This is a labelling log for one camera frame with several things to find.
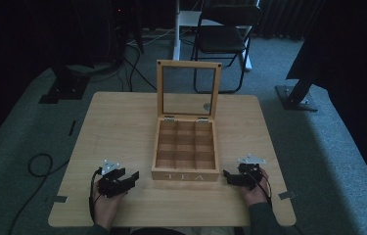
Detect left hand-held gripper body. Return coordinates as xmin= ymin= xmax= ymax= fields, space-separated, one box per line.
xmin=97 ymin=159 xmax=130 ymax=199

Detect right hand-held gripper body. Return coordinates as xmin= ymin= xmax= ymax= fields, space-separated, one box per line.
xmin=237 ymin=153 xmax=267 ymax=192

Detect wooden compartment box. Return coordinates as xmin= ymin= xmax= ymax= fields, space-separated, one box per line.
xmin=151 ymin=59 xmax=223 ymax=183

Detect person's right hand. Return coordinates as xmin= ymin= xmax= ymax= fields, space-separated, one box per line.
xmin=239 ymin=167 xmax=271 ymax=208

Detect person's left hand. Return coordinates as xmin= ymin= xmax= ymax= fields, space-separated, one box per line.
xmin=91 ymin=179 xmax=129 ymax=231

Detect black stand with grey base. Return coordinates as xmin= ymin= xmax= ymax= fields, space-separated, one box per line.
xmin=274 ymin=70 xmax=320 ymax=113

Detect black folding chair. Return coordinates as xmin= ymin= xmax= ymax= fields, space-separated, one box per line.
xmin=171 ymin=0 xmax=261 ymax=72
xmin=190 ymin=3 xmax=263 ymax=95

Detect dark curtain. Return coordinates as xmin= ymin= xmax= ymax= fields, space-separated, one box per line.
xmin=258 ymin=0 xmax=327 ymax=41

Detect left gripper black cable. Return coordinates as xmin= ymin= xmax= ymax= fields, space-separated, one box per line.
xmin=87 ymin=167 xmax=104 ymax=225

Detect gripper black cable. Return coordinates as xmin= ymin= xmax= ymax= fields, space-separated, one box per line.
xmin=245 ymin=168 xmax=304 ymax=235
xmin=87 ymin=167 xmax=104 ymax=225

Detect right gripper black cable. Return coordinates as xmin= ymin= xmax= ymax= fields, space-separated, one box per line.
xmin=245 ymin=168 xmax=304 ymax=235

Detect black floor cable loop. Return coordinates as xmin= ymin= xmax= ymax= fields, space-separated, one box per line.
xmin=7 ymin=153 xmax=71 ymax=235

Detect black cables behind table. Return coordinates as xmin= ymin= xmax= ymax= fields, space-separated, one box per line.
xmin=117 ymin=42 xmax=158 ymax=93

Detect black stand with base plate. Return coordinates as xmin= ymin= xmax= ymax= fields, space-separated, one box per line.
xmin=38 ymin=62 xmax=91 ymax=106

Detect white floor cable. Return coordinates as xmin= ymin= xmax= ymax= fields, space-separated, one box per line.
xmin=127 ymin=26 xmax=176 ymax=47

